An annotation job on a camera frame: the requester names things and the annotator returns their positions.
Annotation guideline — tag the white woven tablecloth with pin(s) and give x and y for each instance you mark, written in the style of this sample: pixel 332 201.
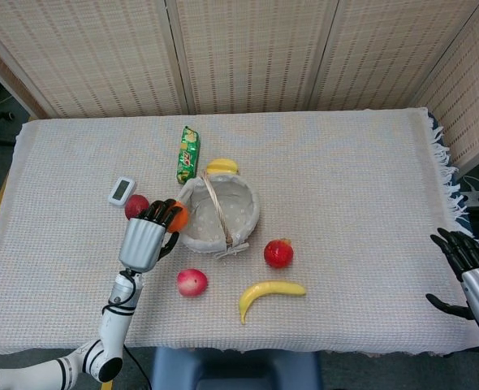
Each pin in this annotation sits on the white woven tablecloth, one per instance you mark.
pixel 264 191

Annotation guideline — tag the grey woven basket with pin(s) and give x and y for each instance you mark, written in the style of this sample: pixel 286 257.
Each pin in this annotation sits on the grey woven basket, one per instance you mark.
pixel 219 215

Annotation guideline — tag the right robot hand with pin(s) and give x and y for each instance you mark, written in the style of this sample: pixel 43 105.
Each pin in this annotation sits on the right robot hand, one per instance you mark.
pixel 473 273

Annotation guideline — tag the bright red pomegranate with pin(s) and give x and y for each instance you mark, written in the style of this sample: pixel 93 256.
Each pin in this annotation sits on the bright red pomegranate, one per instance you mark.
pixel 278 253

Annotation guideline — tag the white digital timer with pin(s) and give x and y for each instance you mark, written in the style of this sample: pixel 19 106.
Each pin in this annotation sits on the white digital timer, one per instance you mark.
pixel 122 190

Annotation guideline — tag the small yellow banana bunch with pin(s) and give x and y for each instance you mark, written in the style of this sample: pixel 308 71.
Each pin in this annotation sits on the small yellow banana bunch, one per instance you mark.
pixel 222 166

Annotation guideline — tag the pink peach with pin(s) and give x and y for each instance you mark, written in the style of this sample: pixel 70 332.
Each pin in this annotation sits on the pink peach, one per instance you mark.
pixel 192 282

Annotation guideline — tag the woven folding screen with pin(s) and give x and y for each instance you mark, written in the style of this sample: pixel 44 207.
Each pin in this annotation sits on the woven folding screen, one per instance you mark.
pixel 239 53

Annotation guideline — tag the long yellow banana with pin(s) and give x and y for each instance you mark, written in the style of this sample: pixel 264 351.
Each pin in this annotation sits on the long yellow banana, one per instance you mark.
pixel 264 293

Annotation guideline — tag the orange fruit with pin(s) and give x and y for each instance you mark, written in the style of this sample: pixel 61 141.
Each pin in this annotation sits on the orange fruit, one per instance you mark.
pixel 180 217

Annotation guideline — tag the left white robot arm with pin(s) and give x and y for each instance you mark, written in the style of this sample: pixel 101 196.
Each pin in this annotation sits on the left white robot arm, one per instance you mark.
pixel 97 337

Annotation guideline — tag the green snack packet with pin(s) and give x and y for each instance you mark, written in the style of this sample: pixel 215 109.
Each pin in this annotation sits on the green snack packet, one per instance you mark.
pixel 188 156

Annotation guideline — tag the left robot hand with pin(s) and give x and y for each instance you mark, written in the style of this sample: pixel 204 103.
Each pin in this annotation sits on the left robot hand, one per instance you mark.
pixel 142 243

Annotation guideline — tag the dark red apple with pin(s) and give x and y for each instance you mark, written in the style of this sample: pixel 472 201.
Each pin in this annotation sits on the dark red apple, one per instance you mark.
pixel 136 204

